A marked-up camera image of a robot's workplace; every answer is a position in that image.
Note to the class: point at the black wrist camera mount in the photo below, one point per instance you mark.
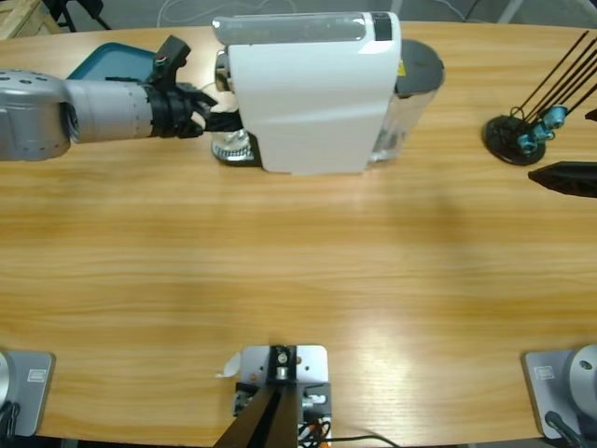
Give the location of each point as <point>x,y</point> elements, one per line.
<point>170,56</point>

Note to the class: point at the light wooden crate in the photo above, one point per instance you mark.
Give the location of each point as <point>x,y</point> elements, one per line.
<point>23,18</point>

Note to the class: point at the black clamp block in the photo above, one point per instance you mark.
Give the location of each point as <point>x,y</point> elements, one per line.
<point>317,396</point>
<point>242,399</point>

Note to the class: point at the black capsule holder with rods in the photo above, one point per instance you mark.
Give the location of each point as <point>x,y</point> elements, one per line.
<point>501,135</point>

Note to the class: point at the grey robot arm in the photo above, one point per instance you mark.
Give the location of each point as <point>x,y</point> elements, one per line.
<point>93,112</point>

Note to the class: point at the grey translucent machine lid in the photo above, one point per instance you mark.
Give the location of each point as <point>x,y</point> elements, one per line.
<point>280,29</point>

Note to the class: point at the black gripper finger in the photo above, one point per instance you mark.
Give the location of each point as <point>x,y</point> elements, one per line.
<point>573,179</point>
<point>593,116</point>

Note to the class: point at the blue coffee capsule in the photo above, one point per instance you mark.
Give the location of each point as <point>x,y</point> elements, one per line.
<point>542,132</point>
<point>556,116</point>
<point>526,142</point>

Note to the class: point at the grey metal pole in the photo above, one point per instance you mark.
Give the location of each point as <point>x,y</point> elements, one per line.
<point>509,11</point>

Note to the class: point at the metal drip tray grille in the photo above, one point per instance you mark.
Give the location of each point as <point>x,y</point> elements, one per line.
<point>228,156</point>

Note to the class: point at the black chair legs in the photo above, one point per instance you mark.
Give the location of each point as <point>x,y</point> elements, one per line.
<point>70,14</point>

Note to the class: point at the teal plastic tray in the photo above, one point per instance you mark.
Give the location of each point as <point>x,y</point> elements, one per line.
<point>112,60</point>

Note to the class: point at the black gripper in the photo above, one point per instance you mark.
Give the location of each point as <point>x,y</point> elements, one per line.
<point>175,114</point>

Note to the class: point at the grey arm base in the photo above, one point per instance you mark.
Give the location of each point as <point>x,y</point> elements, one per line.
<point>550,387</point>
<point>32,387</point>

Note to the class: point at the clear water tank black lid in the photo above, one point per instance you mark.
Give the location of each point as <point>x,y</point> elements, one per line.
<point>420,65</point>

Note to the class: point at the white mounting block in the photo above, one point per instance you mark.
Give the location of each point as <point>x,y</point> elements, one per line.
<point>312,364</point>

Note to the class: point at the white capsule coffee machine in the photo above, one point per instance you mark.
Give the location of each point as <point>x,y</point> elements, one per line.
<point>303,102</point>

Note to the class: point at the white paper tag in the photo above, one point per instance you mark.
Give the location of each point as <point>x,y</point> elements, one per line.
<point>231,366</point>

